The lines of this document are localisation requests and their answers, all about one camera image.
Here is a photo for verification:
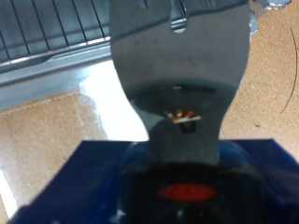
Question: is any glass oven door with handle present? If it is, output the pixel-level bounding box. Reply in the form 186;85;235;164
0;59;150;218

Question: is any wire oven rack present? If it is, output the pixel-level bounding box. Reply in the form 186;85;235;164
0;0;188;64

